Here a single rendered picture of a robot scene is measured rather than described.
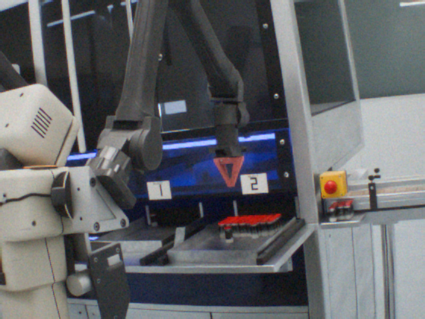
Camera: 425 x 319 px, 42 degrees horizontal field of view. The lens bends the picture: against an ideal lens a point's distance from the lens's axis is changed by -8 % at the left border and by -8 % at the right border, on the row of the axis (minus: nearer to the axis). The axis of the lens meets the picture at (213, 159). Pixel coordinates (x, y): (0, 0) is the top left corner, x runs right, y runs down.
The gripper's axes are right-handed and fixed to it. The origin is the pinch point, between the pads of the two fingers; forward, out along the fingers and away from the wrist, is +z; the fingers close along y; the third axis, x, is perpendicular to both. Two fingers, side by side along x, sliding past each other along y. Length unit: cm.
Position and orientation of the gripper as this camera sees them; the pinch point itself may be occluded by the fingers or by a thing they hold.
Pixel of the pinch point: (231, 183)
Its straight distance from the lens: 152.4
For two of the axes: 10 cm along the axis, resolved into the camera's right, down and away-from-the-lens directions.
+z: 0.8, 10.0, -0.3
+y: 4.1, -0.1, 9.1
